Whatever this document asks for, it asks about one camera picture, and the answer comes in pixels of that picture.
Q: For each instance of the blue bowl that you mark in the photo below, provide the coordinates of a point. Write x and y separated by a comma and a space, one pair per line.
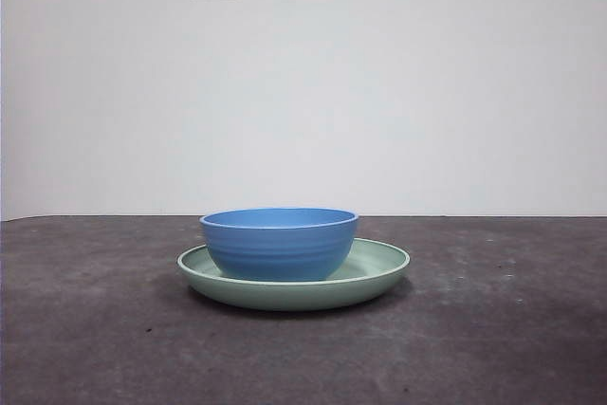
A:
280, 248

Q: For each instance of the green plate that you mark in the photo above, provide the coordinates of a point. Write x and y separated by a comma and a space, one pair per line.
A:
294, 298

